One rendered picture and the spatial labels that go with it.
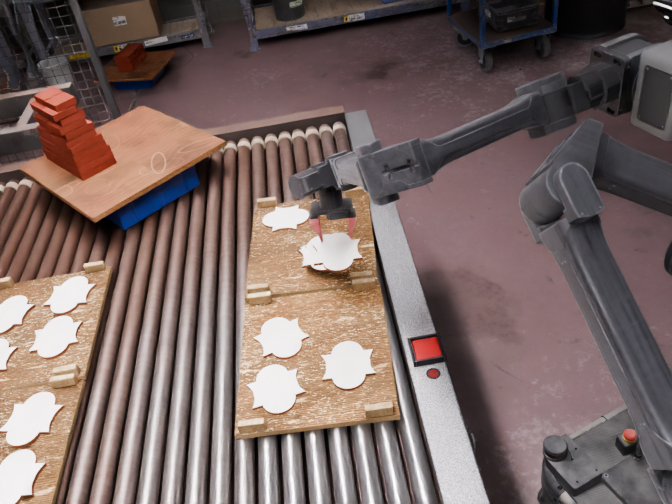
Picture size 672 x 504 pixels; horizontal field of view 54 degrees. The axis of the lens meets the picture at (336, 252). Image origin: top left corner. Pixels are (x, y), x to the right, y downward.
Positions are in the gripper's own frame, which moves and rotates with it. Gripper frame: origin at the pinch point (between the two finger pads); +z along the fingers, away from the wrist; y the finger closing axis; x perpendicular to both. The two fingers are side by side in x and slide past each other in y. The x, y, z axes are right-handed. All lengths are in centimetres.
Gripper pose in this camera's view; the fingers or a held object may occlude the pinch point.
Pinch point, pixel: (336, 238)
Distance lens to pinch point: 166.9
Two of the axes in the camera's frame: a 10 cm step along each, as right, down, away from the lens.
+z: 1.2, 8.8, 4.5
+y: 9.9, -1.2, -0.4
